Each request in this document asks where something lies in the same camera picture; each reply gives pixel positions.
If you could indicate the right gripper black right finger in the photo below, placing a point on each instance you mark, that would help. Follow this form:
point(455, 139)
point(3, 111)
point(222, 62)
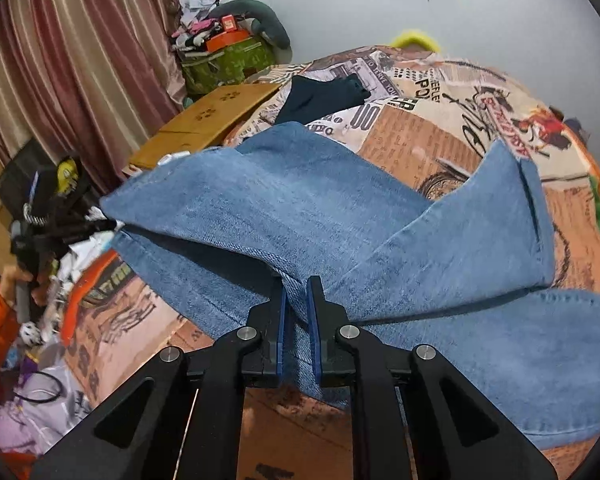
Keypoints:
point(414, 415)

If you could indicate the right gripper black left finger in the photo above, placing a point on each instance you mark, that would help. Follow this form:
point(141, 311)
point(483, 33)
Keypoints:
point(179, 415)

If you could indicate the blue denim jeans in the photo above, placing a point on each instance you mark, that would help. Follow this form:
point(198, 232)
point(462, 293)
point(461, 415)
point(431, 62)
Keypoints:
point(471, 274)

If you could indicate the person's left hand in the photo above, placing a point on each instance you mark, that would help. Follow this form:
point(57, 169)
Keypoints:
point(12, 275)

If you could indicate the striped red beige curtain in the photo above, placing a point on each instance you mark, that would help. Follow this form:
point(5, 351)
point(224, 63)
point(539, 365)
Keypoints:
point(95, 78)

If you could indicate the green fabric storage basket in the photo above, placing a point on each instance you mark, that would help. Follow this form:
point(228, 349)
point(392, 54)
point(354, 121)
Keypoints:
point(204, 71)

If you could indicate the orange box in basket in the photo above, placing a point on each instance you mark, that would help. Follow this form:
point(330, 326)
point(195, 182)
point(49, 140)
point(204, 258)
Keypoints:
point(226, 39)

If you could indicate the newspaper print bed sheet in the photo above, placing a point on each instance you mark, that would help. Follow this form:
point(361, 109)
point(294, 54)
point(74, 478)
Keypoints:
point(429, 133)

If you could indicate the black folded garment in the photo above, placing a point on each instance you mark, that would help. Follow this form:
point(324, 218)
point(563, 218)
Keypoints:
point(311, 99)

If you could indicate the grey stuffed pillow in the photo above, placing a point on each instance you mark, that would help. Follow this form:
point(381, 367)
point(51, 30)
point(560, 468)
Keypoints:
point(264, 21)

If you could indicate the yellow curved headboard tube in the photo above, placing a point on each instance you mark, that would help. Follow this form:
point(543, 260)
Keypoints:
point(416, 41)

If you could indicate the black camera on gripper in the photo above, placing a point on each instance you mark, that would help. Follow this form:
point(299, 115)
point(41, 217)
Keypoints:
point(16, 179)

